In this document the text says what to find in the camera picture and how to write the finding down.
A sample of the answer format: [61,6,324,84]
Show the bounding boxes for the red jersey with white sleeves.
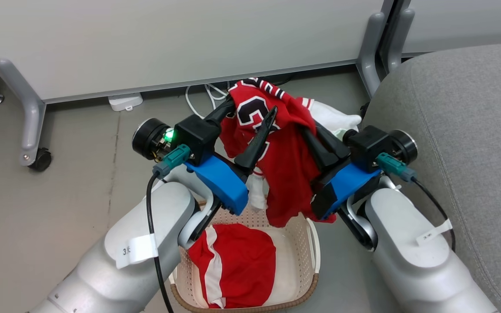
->
[219,78,362,229]

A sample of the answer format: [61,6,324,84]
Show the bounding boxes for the wide white partition panel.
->
[0,0,397,167]

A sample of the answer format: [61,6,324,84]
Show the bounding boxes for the black castor wheel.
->
[29,147,53,172]

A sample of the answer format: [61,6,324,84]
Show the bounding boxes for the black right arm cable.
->
[411,177,457,252]

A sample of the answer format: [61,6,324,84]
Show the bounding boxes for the teal cable connector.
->
[375,152,418,183]
[153,144,191,178]

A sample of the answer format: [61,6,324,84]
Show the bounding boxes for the white looped floor cable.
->
[184,83,234,119]

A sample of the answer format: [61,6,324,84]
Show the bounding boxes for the grey fabric sofa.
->
[361,42,501,313]

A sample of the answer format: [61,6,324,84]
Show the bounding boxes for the white right cable label tag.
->
[416,219,454,246]

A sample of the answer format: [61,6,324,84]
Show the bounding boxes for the white cable label tag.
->
[115,233,159,269]
[416,219,454,246]

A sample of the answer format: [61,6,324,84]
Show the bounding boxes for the teal left cable connector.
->
[153,144,191,178]

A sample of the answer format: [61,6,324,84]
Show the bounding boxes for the teal right cable connector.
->
[375,152,418,183]

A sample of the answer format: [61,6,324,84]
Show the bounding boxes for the narrow white partition panel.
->
[381,0,501,74]

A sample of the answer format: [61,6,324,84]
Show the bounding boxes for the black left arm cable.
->
[146,172,176,313]

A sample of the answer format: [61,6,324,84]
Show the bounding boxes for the white left cable label tag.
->
[115,233,159,269]

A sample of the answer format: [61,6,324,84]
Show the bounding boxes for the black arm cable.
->
[146,172,176,313]
[411,177,457,252]

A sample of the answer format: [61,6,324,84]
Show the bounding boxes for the red shorts with white stripes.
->
[188,223,277,310]

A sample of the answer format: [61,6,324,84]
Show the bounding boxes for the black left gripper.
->
[132,99,278,171]

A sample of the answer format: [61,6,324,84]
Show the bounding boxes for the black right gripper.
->
[300,123,419,173]

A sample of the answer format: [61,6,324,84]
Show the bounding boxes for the black floor cable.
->
[271,73,297,86]

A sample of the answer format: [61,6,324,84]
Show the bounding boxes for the white power adapter box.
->
[108,93,144,112]

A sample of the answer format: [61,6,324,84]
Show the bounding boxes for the cream perforated laundry basket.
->
[169,200,321,313]

